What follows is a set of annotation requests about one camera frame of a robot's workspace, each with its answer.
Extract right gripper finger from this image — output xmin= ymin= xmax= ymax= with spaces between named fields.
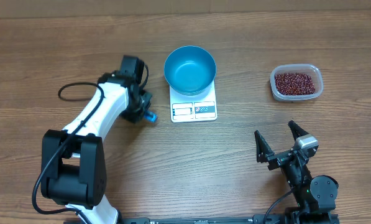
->
xmin=254 ymin=130 xmax=274 ymax=163
xmin=288 ymin=120 xmax=309 ymax=140

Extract red scoop blue handle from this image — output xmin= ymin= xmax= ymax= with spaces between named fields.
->
xmin=144 ymin=111 xmax=157 ymax=123

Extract red beans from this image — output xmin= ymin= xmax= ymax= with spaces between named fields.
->
xmin=274 ymin=73 xmax=316 ymax=95

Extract blue metal bowl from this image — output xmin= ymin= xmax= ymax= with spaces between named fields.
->
xmin=163 ymin=45 xmax=217 ymax=96

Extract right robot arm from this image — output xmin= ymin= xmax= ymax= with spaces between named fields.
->
xmin=252 ymin=120 xmax=339 ymax=224

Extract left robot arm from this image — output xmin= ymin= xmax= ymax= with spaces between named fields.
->
xmin=32 ymin=55 xmax=157 ymax=223

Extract white kitchen scale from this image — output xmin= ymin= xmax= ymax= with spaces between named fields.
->
xmin=170 ymin=82 xmax=218 ymax=123

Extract clear plastic container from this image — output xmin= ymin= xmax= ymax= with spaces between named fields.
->
xmin=270 ymin=64 xmax=324 ymax=102

